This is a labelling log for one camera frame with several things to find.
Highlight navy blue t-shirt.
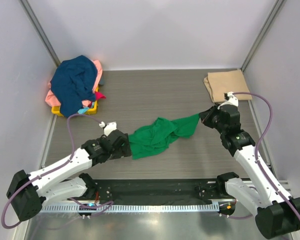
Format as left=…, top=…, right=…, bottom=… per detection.
left=50, top=55, right=98, bottom=117

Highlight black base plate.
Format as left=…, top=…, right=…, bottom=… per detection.
left=95, top=178, right=235, bottom=206

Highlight yellow plastic bin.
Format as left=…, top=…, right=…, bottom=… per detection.
left=51, top=86, right=106, bottom=117

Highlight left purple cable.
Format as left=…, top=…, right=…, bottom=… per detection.
left=1, top=113, right=116, bottom=230

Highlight light blue cloth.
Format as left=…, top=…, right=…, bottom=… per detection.
left=77, top=107, right=94, bottom=115

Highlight magenta cloth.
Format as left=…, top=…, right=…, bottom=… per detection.
left=94, top=91, right=107, bottom=101

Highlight pink t-shirt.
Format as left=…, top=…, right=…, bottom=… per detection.
left=45, top=60, right=103, bottom=107

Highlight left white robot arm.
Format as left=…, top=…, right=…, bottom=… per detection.
left=6, top=129, right=132, bottom=222

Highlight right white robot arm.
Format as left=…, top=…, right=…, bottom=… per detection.
left=199, top=104, right=300, bottom=240

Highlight slotted cable duct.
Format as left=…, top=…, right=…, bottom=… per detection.
left=40, top=202, right=220, bottom=213

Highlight purple cable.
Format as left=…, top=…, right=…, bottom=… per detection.
left=224, top=91, right=300, bottom=240
left=1, top=113, right=116, bottom=230

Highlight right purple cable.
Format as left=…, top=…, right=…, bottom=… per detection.
left=224, top=91, right=300, bottom=240

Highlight green t-shirt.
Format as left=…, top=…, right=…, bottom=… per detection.
left=128, top=114, right=200, bottom=160

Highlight folded beige t-shirt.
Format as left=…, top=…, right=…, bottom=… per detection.
left=203, top=69, right=250, bottom=103

